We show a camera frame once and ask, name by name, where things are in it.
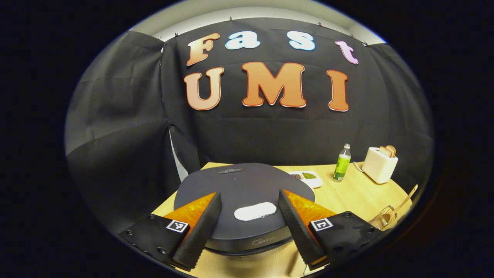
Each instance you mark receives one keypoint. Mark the clear plastic rice tray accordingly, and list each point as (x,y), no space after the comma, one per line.
(305,270)

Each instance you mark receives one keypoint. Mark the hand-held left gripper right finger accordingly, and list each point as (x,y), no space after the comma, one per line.
(299,233)

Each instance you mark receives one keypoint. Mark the green drink bottle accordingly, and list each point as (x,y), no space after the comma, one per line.
(341,166)

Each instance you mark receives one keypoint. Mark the clear chopstick holder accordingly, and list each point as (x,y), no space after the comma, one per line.
(377,220)

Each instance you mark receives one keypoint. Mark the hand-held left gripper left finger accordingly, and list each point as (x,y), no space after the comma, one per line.
(202,233)

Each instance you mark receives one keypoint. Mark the dark grey rice cooker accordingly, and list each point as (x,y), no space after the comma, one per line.
(247,185)

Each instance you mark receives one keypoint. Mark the toast slices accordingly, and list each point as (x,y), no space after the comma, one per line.
(388,151)

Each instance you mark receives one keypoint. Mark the white toaster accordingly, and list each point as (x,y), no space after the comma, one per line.
(379,168)

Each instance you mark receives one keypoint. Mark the wooden spoon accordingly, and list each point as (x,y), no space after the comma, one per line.
(403,202)

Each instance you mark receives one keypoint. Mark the white divided bean dish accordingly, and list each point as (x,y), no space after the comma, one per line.
(308,177)

